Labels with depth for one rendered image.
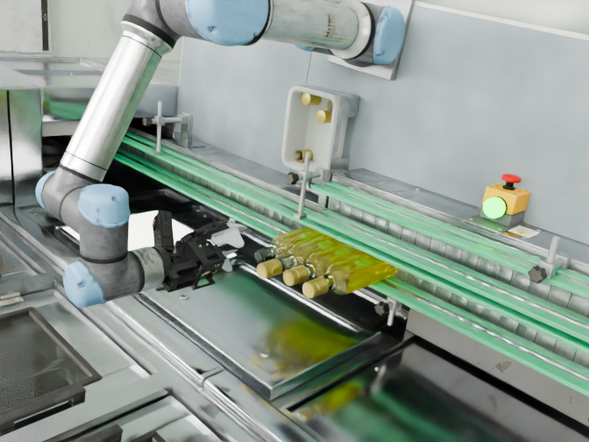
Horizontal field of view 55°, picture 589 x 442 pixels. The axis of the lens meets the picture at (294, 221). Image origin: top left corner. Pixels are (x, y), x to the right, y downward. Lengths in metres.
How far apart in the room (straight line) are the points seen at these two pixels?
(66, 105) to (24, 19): 2.92
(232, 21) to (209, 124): 1.09
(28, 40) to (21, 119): 2.97
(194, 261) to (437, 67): 0.73
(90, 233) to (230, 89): 1.07
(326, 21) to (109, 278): 0.60
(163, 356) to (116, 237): 0.35
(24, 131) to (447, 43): 1.24
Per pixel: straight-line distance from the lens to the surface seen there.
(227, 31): 0.93
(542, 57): 1.30
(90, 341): 1.28
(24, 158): 1.92
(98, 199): 0.91
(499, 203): 1.24
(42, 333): 1.33
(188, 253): 1.06
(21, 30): 4.82
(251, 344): 1.20
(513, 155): 1.32
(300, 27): 1.07
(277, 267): 1.22
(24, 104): 1.89
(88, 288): 0.95
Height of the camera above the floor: 1.96
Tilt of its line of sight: 44 degrees down
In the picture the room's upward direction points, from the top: 104 degrees counter-clockwise
